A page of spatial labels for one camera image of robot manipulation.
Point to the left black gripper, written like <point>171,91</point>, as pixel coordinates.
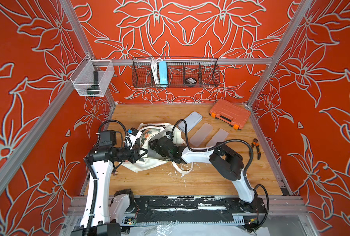
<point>134,152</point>

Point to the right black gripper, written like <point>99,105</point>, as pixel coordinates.
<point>157,144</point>

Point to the translucent frosted pencil case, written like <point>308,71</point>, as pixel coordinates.
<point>200,135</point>

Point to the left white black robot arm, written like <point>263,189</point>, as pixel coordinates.
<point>103,217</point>

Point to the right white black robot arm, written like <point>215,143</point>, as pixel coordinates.
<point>224,159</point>

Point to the orange plastic tool case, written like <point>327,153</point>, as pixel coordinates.
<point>234,115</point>

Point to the dark green flashlight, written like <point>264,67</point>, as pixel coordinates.
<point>94,89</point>

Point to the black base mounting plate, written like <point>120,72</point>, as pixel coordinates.
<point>222,210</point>

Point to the light blue power bank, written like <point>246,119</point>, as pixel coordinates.
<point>163,75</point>

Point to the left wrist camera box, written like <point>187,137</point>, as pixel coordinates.
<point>111,137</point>

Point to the black wire wall basket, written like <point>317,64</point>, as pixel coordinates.
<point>145,72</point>

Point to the clear plastic wall bin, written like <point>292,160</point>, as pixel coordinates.
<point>82,77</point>

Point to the orange handled pliers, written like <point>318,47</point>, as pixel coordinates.
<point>255,145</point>

